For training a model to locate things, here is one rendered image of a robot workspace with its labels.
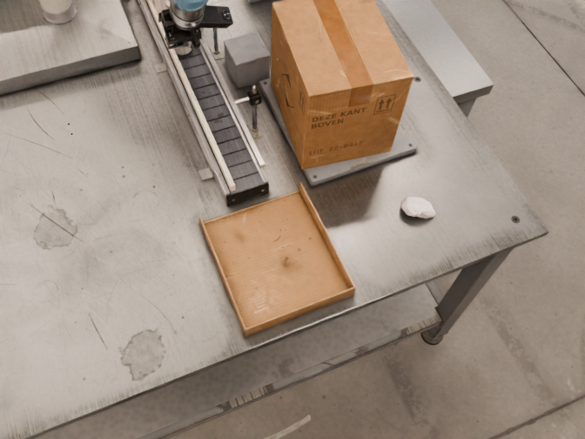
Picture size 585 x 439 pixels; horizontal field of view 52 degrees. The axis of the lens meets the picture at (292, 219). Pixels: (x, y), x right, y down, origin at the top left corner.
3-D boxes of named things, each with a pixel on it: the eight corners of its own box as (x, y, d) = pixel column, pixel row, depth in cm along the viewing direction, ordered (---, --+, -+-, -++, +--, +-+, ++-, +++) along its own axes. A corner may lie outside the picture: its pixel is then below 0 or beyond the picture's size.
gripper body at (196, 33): (158, 21, 141) (158, 1, 129) (192, 12, 143) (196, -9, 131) (168, 51, 141) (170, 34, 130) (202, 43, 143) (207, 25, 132)
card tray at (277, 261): (200, 224, 141) (198, 215, 137) (300, 191, 147) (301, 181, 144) (245, 336, 127) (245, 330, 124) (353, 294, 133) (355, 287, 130)
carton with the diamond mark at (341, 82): (270, 83, 162) (272, 1, 139) (353, 68, 166) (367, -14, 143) (301, 171, 148) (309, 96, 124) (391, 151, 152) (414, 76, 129)
